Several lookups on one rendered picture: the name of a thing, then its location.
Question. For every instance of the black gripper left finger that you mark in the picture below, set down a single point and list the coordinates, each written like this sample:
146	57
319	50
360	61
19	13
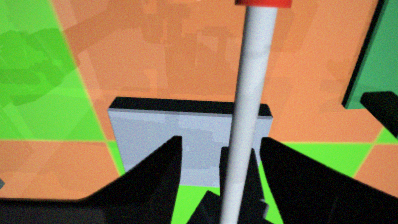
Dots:
146	194

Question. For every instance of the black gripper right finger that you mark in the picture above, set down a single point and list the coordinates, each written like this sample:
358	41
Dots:
306	191

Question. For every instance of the white cylindrical rod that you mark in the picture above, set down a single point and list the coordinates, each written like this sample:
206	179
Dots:
255	50

